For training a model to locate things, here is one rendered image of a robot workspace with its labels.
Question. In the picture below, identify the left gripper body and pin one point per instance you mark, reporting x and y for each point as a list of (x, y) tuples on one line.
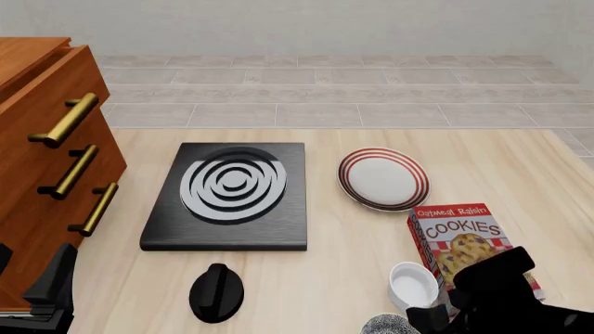
[(42, 321)]

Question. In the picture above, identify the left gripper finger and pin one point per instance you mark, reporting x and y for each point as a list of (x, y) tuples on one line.
[(3, 259), (55, 278)]

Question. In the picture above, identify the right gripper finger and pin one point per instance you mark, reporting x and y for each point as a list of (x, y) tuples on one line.
[(429, 320)]

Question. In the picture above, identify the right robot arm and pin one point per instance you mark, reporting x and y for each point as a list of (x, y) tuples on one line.
[(520, 313)]

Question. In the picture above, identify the white ramekin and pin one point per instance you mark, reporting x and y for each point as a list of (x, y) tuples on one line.
[(413, 285)]

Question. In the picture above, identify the black patterned bowl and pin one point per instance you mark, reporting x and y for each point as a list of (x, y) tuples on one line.
[(385, 325)]

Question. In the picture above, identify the flat black stove plate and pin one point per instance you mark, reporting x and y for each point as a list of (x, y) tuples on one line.
[(167, 229)]

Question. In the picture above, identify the white plate with red rings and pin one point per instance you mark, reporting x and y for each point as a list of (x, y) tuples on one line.
[(380, 181)]

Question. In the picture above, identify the wooden drawer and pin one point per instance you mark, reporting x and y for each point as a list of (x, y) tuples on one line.
[(23, 181), (39, 226), (32, 111)]

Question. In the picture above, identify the oatmeal raisin cookies box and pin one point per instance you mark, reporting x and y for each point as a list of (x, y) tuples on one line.
[(459, 229)]

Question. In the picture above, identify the round black stove knob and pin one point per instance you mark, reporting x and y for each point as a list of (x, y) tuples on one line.
[(215, 295)]

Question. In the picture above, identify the wooden cabinet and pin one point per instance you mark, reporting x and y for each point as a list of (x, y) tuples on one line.
[(28, 55)]

